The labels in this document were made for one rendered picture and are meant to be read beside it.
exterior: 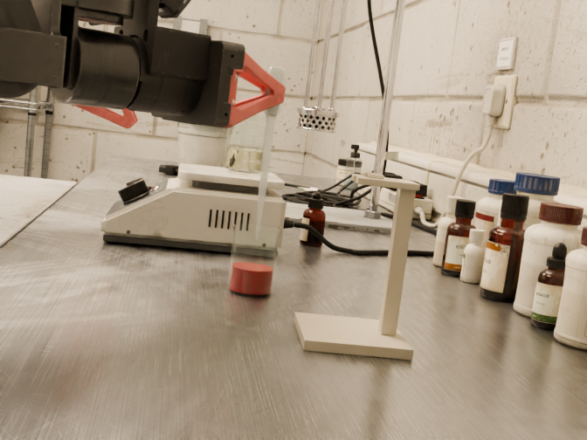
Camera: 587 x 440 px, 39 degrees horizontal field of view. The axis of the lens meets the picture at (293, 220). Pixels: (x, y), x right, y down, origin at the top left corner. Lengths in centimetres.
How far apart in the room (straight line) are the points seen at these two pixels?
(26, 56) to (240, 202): 39
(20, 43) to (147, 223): 38
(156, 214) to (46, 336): 36
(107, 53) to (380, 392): 31
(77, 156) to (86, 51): 275
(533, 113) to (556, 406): 77
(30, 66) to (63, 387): 22
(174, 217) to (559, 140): 56
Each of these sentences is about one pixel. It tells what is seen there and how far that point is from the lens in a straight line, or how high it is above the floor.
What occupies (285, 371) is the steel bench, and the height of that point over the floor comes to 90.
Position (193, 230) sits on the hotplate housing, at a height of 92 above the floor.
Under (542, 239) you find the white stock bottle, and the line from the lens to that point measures 81.
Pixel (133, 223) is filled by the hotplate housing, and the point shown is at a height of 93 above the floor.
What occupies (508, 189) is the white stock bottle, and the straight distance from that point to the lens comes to 101.
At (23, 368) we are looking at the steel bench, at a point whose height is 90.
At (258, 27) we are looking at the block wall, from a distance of 335.
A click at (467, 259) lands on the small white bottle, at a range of 94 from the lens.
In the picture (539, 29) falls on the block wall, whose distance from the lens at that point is 132.
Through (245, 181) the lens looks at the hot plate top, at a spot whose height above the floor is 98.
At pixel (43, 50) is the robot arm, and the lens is 59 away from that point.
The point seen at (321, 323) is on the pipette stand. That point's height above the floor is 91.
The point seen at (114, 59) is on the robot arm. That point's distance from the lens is 62.
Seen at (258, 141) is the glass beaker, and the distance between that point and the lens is 95.
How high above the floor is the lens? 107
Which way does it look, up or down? 7 degrees down
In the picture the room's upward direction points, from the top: 7 degrees clockwise
